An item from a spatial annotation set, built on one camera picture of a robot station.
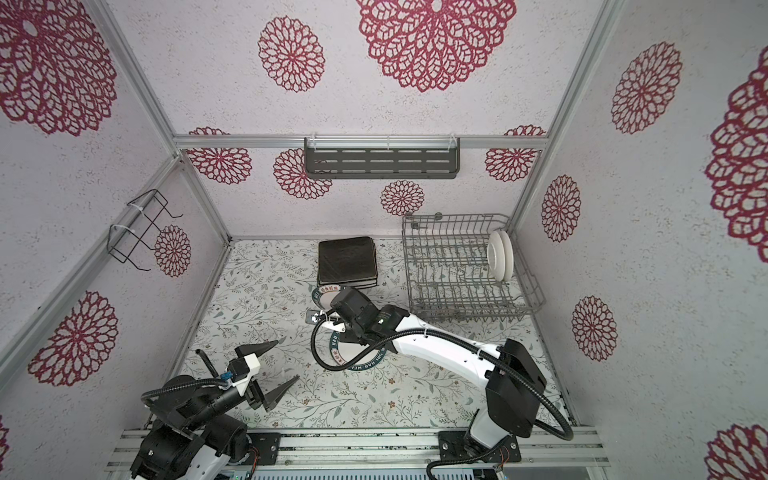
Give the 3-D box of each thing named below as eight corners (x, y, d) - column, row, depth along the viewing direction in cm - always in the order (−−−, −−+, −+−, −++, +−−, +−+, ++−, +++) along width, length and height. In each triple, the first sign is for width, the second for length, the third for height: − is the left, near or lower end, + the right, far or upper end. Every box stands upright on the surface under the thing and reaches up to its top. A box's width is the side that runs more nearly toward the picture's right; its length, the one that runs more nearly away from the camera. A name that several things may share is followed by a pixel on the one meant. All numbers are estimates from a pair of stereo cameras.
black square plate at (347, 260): (316, 287, 108) (313, 276, 103) (324, 243, 122) (321, 232, 117) (376, 287, 108) (375, 276, 103) (377, 243, 122) (376, 232, 117)
